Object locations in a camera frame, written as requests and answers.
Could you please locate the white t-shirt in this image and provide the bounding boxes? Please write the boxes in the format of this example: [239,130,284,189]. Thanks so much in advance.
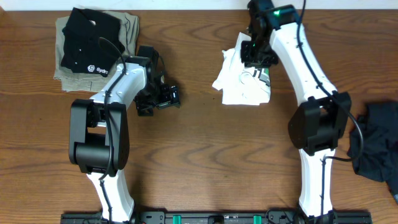
[212,32,271,106]

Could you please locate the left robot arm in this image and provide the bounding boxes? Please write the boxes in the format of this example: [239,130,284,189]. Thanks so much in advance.
[60,54,180,223]

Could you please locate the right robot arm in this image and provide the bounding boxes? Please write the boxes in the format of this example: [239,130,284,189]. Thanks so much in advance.
[241,1,351,223]

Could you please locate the folded khaki garment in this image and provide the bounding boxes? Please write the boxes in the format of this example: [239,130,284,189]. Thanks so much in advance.
[53,11,139,92]

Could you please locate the folded black polo shirt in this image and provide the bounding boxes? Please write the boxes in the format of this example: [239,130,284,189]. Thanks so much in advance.
[61,8,125,77]

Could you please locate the dark crumpled garment pile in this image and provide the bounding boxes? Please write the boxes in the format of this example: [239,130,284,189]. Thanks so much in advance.
[353,101,397,200]

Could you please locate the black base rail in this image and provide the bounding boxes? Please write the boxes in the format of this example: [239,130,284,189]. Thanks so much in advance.
[60,210,373,224]

